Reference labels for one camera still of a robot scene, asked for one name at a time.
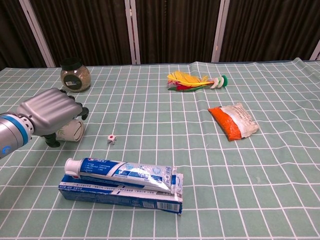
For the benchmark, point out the blue white toothpaste tube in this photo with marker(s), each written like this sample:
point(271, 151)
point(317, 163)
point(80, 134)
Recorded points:
point(120, 172)

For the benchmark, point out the colourful feather shuttlecock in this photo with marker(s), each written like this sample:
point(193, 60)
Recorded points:
point(187, 81)

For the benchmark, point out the white paper cup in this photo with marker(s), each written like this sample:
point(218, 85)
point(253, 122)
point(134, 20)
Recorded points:
point(73, 131)

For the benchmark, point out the small white die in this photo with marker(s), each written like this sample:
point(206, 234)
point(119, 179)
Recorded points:
point(111, 139)

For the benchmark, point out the white metal partition post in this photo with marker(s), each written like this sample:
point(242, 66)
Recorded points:
point(316, 52)
point(37, 32)
point(133, 32)
point(220, 32)

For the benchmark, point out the blue toothpaste carton box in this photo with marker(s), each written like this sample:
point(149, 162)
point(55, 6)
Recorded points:
point(112, 197)

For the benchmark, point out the glass jar black lid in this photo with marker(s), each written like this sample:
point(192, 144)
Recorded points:
point(75, 77)

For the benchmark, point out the orange beads plastic packet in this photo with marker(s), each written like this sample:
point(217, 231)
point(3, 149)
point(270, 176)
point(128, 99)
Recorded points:
point(230, 122)

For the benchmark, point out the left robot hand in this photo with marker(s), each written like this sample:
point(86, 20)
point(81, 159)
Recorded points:
point(47, 110)

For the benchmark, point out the green grid tablecloth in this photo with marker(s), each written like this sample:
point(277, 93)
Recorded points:
point(225, 175)

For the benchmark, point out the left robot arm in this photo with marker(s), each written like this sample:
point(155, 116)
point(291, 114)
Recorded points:
point(11, 135)

